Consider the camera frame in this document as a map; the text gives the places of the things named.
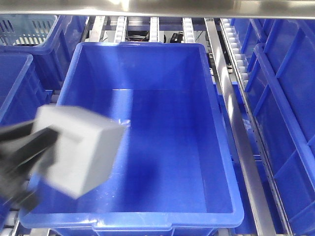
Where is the blue bin left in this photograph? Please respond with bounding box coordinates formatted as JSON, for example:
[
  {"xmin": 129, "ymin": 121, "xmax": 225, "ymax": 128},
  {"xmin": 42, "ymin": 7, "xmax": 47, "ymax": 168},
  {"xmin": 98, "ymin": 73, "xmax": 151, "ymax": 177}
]
[{"xmin": 0, "ymin": 53, "xmax": 51, "ymax": 126}]

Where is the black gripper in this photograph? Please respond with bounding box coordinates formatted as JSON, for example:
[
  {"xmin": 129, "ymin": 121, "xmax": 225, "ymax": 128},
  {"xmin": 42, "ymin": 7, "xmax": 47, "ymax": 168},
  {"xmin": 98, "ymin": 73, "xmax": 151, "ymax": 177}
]
[{"xmin": 0, "ymin": 120, "xmax": 59, "ymax": 211}]

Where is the blue bin with gray basket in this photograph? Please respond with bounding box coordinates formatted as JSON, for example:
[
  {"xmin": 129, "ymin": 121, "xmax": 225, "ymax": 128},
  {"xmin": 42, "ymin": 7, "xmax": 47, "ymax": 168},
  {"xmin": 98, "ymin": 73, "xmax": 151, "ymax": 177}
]
[{"xmin": 0, "ymin": 14, "xmax": 88, "ymax": 90}]

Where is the blue target bin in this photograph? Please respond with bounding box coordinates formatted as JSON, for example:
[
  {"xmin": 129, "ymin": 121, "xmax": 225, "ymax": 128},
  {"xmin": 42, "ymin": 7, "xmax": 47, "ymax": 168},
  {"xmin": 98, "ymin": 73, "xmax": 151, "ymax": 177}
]
[{"xmin": 19, "ymin": 42, "xmax": 244, "ymax": 236}]

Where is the blue bin right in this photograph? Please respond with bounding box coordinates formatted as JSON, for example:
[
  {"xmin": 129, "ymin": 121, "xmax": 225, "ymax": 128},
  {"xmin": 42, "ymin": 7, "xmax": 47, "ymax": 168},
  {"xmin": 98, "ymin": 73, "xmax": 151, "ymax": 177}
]
[{"xmin": 245, "ymin": 19, "xmax": 315, "ymax": 236}]

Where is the steel roller rail divider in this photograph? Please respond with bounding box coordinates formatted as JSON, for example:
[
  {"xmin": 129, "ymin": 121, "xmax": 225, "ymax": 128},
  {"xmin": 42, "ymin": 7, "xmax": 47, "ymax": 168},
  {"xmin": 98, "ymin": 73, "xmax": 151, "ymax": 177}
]
[{"xmin": 204, "ymin": 18, "xmax": 276, "ymax": 236}]

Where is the gray hollow square base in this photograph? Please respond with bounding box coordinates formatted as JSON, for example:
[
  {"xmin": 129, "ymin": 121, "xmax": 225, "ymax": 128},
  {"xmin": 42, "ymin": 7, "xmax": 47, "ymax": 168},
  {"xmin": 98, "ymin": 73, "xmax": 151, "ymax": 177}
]
[{"xmin": 33, "ymin": 105, "xmax": 126, "ymax": 199}]

